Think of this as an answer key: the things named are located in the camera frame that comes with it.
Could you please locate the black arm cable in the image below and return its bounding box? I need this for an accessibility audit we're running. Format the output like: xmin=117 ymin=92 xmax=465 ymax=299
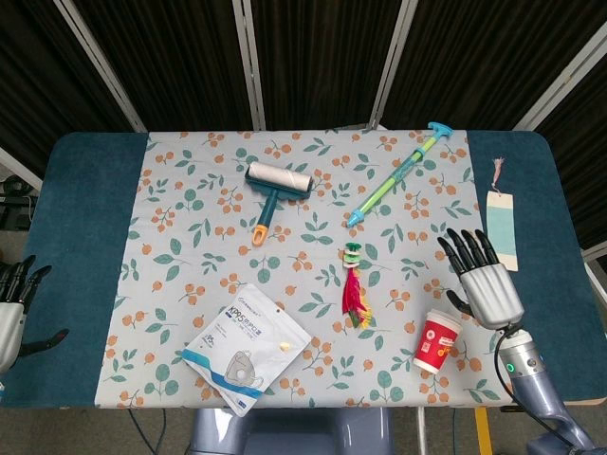
xmin=494 ymin=326 xmax=570 ymax=440

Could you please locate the blue velvet table cover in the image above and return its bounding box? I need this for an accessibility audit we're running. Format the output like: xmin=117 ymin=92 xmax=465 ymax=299
xmin=0 ymin=129 xmax=596 ymax=410

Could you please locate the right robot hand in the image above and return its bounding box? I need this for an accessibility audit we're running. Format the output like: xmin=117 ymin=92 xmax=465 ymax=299
xmin=437 ymin=227 xmax=525 ymax=330

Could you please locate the floral tablecloth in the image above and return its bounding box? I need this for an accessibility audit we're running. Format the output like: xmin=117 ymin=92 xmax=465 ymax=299
xmin=94 ymin=126 xmax=516 ymax=410

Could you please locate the teal lint roller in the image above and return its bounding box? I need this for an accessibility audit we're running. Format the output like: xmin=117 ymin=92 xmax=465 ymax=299
xmin=244 ymin=161 xmax=315 ymax=247

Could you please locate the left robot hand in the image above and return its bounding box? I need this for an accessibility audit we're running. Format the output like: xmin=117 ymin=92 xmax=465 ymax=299
xmin=0 ymin=255 xmax=70 ymax=375

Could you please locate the red paper cup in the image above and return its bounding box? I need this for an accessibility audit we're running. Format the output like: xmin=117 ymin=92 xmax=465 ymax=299
xmin=412 ymin=308 xmax=464 ymax=373

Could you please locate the tasselled paper bookmark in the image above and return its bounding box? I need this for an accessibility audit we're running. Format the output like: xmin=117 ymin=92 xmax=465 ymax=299
xmin=486 ymin=157 xmax=520 ymax=273

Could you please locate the green blue water squirter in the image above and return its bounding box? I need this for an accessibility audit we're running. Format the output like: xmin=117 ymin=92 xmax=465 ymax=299
xmin=346 ymin=121 xmax=457 ymax=229

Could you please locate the red feather toy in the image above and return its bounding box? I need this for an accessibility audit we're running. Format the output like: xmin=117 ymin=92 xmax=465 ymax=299
xmin=340 ymin=241 xmax=374 ymax=330

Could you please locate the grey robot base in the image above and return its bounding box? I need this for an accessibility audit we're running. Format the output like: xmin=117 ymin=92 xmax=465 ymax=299
xmin=189 ymin=407 xmax=395 ymax=455

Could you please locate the KN95 mask package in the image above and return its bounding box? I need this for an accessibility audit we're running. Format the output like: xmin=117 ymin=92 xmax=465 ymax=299
xmin=181 ymin=282 xmax=313 ymax=418

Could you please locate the black folding screen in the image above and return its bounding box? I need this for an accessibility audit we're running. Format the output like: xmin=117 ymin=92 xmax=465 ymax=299
xmin=0 ymin=0 xmax=607 ymax=252

